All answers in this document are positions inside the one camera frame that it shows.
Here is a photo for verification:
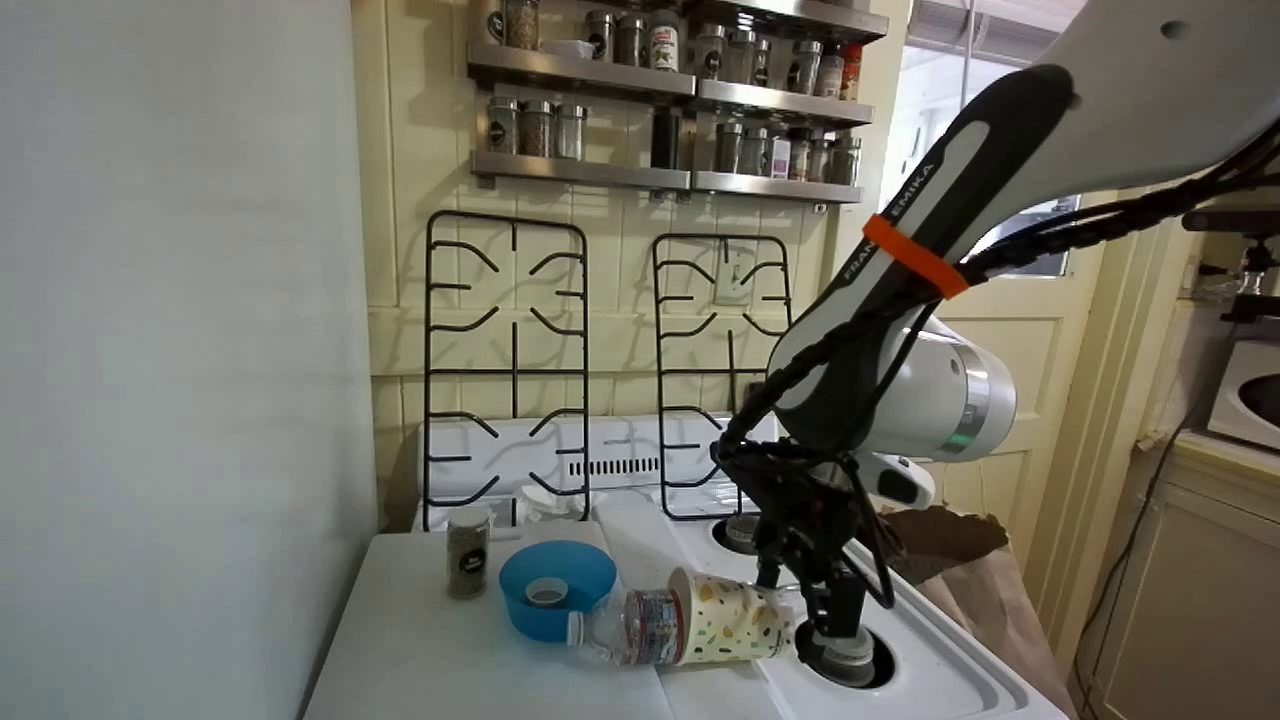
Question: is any clear plastic water bottle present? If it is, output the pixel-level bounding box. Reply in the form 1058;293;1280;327
565;585;692;675

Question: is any small grey tin can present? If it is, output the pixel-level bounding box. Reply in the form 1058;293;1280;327
445;514;493;598

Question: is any dark countertop appliance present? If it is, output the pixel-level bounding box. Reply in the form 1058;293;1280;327
1178;194;1280;327

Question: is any black stove grate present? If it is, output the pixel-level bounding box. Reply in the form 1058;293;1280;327
421;209;597;536
646;228;798;525

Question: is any white gas stove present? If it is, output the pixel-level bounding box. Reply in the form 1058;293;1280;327
299;413;1072;720

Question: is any cream kitchen cabinet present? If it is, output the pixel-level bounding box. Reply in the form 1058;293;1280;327
1076;427;1280;720

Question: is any white microwave oven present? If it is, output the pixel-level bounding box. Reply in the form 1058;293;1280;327
1204;337;1280;456

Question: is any blue tape roll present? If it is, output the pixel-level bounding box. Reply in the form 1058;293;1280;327
497;536;621;649

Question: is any metal spice shelf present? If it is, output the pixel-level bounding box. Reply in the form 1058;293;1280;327
716;0;891;43
465;39;881;126
466;142;867;209

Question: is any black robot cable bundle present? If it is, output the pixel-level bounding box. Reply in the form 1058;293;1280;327
850;124;1280;611

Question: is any bright window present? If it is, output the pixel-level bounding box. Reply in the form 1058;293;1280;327
874;34;1076;279

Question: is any orange cable strap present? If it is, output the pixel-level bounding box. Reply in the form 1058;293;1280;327
859;210;970;298

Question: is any white polka dot paper cup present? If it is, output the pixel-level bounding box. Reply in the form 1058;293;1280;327
665;568;802;673

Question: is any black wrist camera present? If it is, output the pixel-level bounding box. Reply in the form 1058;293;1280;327
716;433;802;496

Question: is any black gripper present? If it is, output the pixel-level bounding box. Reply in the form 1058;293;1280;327
742;456;873;644

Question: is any cream panel door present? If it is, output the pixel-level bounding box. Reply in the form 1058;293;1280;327
931;254;1115;611

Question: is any tall white refrigerator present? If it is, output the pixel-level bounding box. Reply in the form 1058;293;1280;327
0;0;381;720

